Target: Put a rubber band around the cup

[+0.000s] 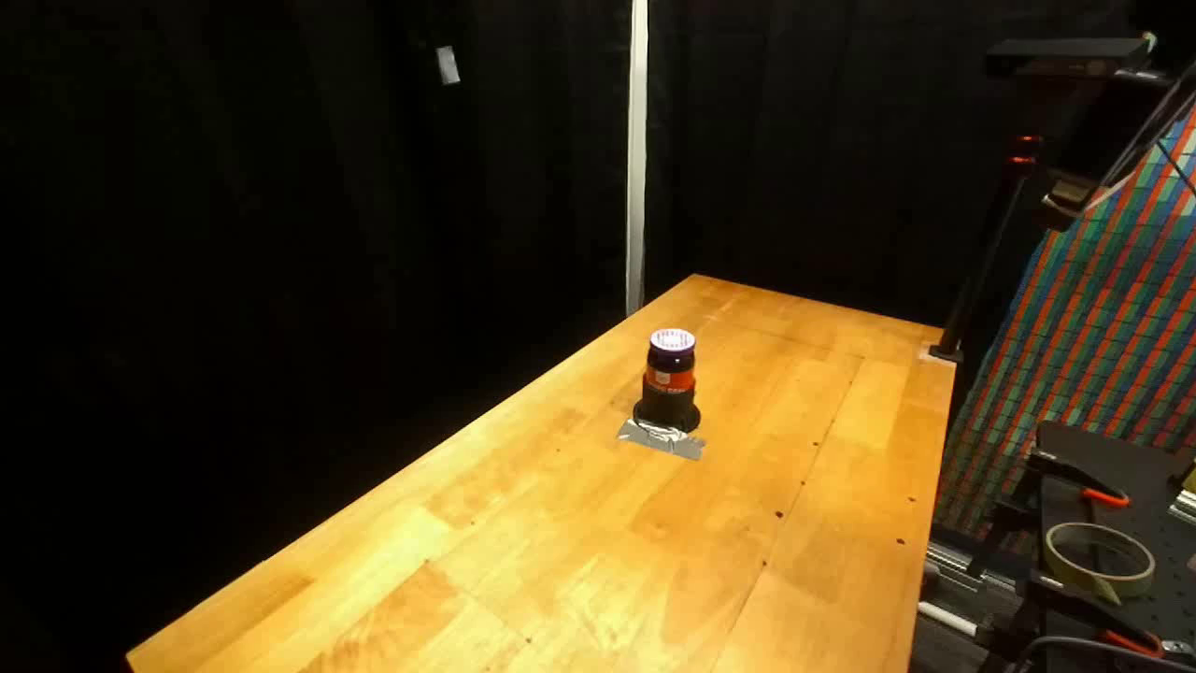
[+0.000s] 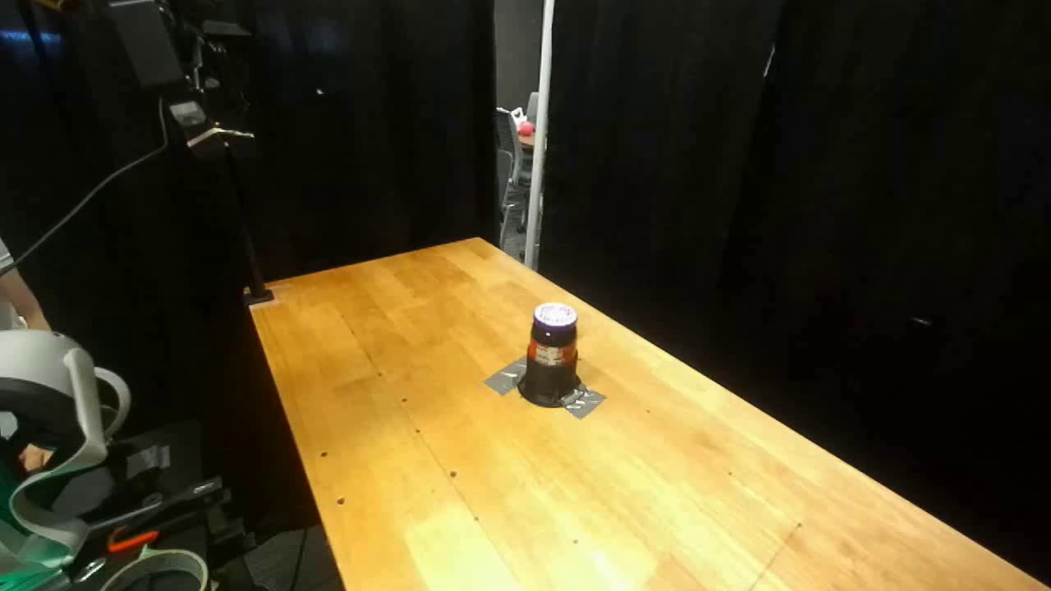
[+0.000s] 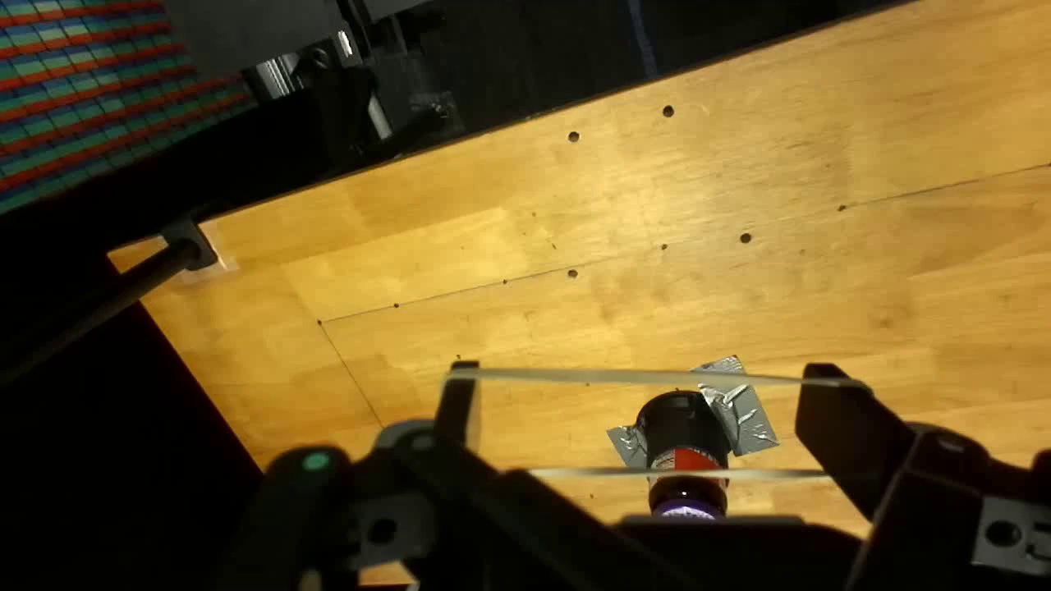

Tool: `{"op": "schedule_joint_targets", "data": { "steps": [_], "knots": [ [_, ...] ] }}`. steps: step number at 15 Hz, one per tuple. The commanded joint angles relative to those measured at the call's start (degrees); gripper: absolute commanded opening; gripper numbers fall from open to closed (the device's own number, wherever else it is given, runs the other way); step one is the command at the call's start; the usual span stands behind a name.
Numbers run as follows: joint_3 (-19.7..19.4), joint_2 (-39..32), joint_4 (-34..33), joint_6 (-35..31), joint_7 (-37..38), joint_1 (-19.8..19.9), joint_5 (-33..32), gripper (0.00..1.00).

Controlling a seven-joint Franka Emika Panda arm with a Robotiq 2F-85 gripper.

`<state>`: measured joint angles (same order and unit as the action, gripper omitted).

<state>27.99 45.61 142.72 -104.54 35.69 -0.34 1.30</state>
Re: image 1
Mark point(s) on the grey metal rail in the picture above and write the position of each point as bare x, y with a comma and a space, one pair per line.
955, 600

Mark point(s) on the black mounting plate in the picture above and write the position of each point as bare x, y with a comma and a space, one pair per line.
1096, 454

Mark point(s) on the black curtain backdrop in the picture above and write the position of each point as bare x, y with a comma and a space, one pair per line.
248, 249

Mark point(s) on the small white tag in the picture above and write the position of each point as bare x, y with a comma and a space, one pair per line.
445, 66

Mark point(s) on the white vertical pole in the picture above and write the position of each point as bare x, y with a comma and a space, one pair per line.
638, 149

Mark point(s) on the dark upside-down cup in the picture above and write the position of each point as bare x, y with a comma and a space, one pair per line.
670, 388

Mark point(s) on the colourful patterned board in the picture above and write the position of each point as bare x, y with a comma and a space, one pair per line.
1096, 337

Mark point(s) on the black camera stand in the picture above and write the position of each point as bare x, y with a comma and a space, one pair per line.
985, 266

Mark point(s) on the beige tape roll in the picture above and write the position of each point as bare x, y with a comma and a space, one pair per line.
1059, 568

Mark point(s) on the grey tape patch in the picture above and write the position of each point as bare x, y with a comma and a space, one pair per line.
647, 440

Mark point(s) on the black diagonal bar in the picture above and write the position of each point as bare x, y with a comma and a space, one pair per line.
1148, 128

